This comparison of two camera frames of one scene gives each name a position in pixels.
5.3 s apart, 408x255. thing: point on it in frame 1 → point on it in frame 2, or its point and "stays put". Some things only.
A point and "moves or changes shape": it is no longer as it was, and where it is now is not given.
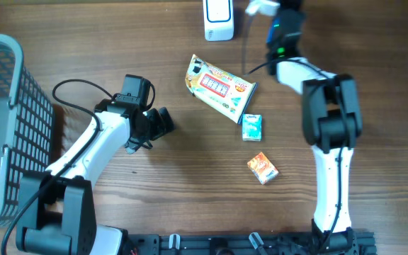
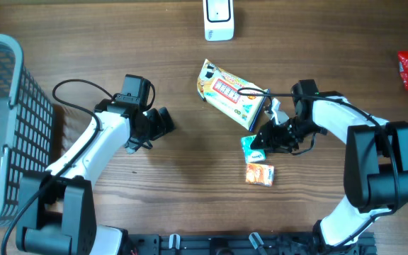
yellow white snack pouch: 227,94 moves or changes shape
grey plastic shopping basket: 15,128 stays put
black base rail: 304,244 stays put
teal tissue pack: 251,127 → 252,155
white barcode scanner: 219,20 stays put
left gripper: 159,127 stays put
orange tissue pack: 262,168 moves or changes shape
